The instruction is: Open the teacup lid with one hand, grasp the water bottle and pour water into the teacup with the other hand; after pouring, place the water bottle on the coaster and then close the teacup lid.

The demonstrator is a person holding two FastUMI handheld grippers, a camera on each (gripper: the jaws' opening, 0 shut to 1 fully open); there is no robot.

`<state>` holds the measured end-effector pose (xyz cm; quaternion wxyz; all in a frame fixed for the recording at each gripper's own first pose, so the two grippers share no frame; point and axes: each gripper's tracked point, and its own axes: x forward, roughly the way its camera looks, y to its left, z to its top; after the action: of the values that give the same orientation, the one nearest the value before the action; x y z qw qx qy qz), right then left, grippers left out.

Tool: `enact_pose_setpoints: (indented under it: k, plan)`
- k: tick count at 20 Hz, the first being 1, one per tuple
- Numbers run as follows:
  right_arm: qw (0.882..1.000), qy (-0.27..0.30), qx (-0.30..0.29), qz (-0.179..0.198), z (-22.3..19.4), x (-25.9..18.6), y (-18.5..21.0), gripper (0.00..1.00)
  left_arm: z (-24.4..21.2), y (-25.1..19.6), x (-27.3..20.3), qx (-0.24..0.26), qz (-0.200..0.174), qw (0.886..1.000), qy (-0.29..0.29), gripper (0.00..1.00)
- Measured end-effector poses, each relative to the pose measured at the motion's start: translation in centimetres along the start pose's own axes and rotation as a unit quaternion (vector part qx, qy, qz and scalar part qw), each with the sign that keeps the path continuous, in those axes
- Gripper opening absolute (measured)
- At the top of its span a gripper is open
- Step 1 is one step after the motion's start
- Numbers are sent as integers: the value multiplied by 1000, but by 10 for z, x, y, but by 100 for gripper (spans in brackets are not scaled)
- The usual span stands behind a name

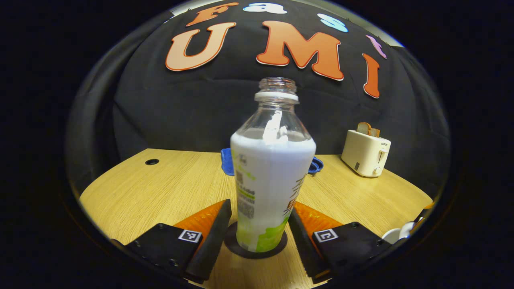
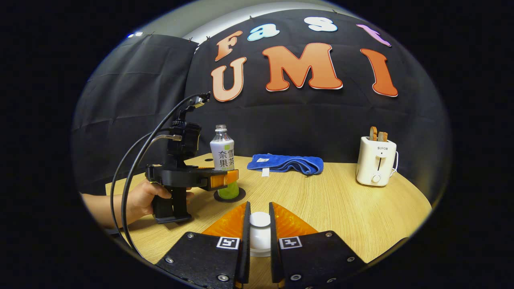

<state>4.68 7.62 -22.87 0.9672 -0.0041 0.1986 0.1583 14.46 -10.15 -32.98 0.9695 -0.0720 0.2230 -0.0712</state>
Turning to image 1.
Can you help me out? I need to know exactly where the white teacup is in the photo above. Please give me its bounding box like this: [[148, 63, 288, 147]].
[[381, 228, 403, 244]]

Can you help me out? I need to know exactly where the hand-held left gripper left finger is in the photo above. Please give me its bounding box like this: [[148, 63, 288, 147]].
[[110, 199, 233, 283]]

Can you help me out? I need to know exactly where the white toaster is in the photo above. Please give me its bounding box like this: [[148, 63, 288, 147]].
[[341, 129, 391, 178]]

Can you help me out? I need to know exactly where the dark round coaster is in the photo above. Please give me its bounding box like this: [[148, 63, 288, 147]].
[[224, 221, 288, 259]]

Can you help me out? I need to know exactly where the blue towel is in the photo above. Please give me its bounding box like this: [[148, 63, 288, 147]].
[[220, 148, 324, 177]]

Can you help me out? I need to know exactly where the clear water bottle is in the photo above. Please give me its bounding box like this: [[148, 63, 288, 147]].
[[230, 77, 317, 253]]

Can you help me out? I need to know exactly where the black backdrop cloth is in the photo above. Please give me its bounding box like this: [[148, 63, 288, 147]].
[[66, 0, 452, 197]]

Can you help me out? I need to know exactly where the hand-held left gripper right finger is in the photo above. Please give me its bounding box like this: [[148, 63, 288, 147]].
[[287, 202, 396, 281]]

